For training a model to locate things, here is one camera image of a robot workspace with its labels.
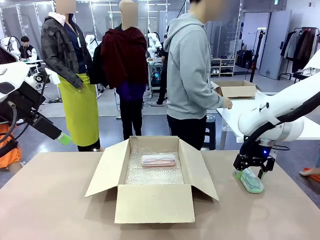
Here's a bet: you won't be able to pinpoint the seated person in varsity jacket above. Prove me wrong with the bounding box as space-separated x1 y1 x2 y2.
18 36 39 62

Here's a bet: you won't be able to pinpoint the pink glasses case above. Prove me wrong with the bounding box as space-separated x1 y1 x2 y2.
140 154 177 168

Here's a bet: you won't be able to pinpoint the person in grey hoodie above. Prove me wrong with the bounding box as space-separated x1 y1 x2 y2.
163 0 234 151

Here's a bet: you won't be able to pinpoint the orange trousers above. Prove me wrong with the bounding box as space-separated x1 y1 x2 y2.
0 123 23 169

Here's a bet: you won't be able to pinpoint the white background desk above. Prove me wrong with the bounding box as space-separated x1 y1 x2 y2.
24 59 49 76

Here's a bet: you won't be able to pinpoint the maroon shawl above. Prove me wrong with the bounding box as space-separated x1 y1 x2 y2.
100 26 150 90

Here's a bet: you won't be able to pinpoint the black utility cart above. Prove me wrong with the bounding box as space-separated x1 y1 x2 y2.
292 71 314 84

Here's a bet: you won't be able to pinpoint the large open cardboard box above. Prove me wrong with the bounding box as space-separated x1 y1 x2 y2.
84 135 220 225

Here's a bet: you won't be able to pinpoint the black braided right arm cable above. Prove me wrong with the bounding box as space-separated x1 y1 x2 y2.
239 91 320 156

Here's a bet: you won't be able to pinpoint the camouflage jacket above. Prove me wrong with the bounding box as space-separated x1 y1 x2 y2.
40 16 94 90

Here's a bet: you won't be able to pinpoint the person's right hand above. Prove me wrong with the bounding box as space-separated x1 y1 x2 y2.
223 96 234 110

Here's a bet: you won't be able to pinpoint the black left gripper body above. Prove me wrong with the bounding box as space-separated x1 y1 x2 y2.
7 81 47 124

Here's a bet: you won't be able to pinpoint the black clothes rack with coats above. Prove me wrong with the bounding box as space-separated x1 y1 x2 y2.
278 26 320 81

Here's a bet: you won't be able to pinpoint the person in black clothes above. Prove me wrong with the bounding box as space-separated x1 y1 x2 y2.
155 41 170 106

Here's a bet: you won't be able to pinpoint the small open cardboard box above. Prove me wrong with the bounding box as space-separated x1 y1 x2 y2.
212 80 262 100

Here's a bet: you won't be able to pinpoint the white side table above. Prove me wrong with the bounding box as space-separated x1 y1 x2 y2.
216 91 320 151

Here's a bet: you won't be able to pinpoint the green glasses case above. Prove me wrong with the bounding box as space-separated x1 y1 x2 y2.
235 166 265 194

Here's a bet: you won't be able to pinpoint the clear bubble wrap sheet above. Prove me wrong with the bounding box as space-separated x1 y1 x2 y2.
124 146 185 186

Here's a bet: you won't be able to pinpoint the black tripod stand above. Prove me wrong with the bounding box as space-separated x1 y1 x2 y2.
249 29 266 84

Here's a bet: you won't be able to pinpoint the person's right forearm grey sleeve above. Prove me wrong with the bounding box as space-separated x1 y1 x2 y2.
199 86 226 111

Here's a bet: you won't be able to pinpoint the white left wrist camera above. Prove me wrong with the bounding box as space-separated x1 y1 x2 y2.
33 67 61 86

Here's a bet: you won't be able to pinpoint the mannequin in maroon shawl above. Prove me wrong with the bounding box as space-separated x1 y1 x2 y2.
88 0 150 141

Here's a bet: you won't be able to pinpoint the yellow-green skirt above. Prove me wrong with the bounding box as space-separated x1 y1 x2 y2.
56 73 100 148

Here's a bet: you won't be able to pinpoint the orange flat shoe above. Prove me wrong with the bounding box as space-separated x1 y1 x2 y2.
299 167 320 181

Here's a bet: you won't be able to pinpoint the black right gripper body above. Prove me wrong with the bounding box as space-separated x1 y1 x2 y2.
233 153 276 171

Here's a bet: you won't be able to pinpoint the dark brown coat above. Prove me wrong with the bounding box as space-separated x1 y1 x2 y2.
0 44 16 65

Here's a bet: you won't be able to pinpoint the wooden shoe shelf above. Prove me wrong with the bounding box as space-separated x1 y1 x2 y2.
210 57 236 77

